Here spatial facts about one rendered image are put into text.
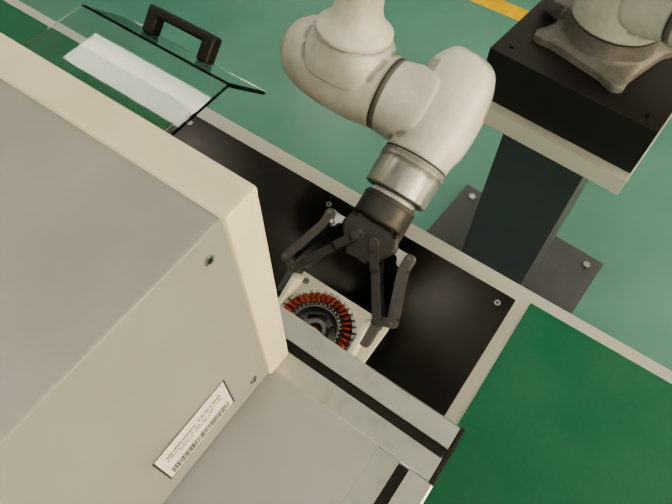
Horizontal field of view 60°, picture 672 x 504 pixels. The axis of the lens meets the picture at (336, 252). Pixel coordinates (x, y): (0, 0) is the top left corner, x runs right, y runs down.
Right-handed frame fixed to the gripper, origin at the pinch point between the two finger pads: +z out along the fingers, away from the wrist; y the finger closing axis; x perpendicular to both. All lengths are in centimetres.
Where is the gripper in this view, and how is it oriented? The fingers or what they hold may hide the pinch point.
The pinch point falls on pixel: (314, 329)
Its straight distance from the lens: 78.9
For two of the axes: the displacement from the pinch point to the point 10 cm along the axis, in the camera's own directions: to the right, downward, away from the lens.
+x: -2.8, -1.2, -9.5
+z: -5.1, 8.6, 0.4
